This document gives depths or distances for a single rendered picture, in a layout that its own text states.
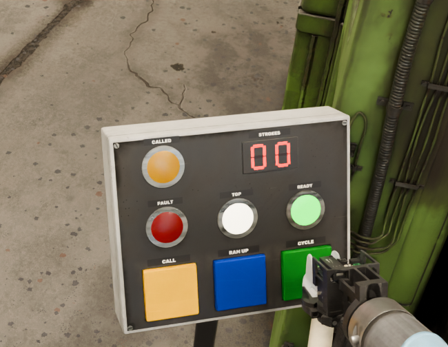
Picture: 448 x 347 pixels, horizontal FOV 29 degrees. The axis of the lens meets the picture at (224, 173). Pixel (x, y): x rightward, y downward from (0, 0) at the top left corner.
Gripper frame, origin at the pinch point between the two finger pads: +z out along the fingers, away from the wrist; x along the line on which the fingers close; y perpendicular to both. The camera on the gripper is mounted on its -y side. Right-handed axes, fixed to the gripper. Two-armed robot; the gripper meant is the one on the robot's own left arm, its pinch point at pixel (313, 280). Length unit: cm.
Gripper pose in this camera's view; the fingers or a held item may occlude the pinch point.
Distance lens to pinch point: 123.5
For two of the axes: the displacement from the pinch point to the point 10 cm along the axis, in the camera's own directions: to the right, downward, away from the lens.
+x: -9.6, 1.1, -2.4
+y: -0.4, -9.6, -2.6
